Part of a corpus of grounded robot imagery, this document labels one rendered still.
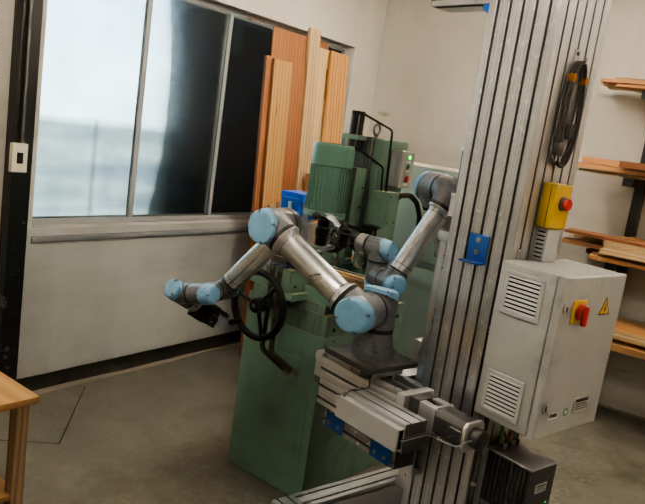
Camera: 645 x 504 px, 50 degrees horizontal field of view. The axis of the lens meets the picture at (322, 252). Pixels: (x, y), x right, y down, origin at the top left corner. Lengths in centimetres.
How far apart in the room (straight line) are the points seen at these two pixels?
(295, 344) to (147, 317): 150
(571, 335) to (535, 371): 14
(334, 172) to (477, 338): 101
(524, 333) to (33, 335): 252
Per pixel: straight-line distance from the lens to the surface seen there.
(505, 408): 211
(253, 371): 307
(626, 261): 437
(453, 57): 535
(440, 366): 230
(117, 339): 410
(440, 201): 246
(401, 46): 557
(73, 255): 376
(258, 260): 246
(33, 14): 343
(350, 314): 211
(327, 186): 285
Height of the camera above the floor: 152
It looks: 10 degrees down
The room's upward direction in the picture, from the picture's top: 8 degrees clockwise
